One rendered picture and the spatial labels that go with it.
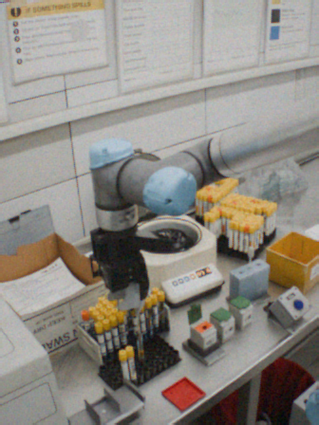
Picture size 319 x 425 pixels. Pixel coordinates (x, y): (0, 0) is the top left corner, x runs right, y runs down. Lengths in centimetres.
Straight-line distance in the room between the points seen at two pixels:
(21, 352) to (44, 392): 8
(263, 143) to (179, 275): 63
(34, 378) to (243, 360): 53
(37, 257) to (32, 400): 64
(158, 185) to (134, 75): 76
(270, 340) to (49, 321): 52
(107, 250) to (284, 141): 38
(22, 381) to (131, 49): 99
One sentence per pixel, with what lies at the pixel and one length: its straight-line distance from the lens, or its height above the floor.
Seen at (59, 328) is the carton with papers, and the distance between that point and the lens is 113.
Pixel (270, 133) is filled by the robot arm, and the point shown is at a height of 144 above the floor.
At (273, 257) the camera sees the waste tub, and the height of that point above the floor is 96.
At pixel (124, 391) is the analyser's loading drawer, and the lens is 100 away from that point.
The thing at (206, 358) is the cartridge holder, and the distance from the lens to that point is 110.
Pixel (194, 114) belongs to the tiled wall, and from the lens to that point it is 162.
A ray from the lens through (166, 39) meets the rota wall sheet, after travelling 149.
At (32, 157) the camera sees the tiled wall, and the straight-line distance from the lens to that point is 132.
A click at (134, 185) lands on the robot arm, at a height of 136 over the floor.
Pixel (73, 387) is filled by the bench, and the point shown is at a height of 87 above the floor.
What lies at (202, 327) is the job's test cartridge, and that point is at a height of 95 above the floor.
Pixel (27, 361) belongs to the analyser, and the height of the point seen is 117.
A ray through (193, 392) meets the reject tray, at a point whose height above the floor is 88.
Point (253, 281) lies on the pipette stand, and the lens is 123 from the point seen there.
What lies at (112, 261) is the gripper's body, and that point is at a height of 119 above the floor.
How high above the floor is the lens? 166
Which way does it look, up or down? 27 degrees down
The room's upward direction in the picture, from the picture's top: 3 degrees counter-clockwise
